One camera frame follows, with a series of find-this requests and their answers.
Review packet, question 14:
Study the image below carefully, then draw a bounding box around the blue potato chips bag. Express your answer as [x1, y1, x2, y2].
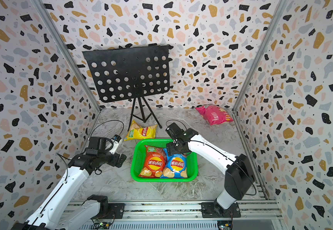
[161, 148, 188, 179]

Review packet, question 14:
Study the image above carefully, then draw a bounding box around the red potato chips bag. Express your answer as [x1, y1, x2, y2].
[139, 145, 166, 178]

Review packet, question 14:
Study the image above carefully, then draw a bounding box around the yellow potato chips bag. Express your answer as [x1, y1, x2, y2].
[125, 120, 157, 141]

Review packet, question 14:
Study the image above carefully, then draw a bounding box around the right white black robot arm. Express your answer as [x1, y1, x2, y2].
[166, 123, 255, 216]

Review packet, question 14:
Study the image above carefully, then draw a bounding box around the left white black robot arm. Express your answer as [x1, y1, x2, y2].
[12, 135, 127, 230]

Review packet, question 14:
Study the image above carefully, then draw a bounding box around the green plastic basket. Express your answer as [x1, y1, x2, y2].
[131, 139, 199, 183]

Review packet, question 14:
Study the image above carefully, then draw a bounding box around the pink potato chips bag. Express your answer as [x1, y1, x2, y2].
[196, 105, 234, 126]

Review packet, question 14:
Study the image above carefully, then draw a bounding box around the left green circuit board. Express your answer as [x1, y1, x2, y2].
[92, 219, 110, 230]

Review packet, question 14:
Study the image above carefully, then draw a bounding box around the green circuit board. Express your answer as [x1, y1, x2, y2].
[217, 220, 233, 230]
[92, 219, 110, 230]

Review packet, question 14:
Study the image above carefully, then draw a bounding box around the black perforated music stand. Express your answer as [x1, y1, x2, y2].
[83, 45, 171, 123]

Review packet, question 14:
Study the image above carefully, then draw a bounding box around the right green circuit board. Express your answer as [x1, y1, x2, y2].
[217, 220, 233, 230]

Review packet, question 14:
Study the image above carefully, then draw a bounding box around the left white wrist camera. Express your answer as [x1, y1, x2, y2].
[107, 135, 122, 155]

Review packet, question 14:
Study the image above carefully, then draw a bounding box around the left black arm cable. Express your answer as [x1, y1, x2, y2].
[90, 119, 125, 139]

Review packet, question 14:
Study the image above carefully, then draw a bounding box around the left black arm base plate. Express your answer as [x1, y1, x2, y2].
[96, 203, 125, 219]

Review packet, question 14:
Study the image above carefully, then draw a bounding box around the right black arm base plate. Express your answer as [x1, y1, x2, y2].
[201, 201, 241, 218]

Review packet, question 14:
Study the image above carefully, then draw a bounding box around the aluminium mounting rail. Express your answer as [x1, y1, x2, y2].
[80, 200, 286, 230]

